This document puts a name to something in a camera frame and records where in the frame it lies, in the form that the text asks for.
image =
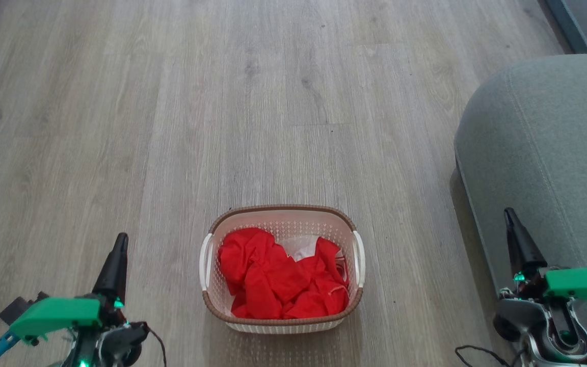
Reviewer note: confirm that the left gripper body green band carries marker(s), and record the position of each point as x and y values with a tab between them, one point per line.
54	313

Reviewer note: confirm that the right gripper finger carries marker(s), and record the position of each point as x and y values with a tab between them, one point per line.
523	250

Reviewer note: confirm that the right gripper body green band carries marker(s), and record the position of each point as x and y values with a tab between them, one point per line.
579	285

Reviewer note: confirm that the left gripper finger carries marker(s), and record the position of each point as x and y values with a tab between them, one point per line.
114	275

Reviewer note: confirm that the red garment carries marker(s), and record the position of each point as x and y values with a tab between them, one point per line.
331	293
252	270

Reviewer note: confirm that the white garment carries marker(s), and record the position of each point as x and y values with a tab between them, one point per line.
301	248

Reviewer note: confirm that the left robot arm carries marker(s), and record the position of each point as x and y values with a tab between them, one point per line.
115	341

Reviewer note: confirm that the grey sofa end seat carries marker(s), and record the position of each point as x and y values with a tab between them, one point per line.
553	153

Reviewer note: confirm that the blue left wrist connector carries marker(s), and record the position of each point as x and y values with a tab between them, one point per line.
0	346

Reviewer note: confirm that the white brown-rimmed laundry basket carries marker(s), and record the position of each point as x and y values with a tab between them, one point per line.
283	326

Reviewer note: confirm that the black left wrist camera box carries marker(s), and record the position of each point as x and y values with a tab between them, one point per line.
16	308

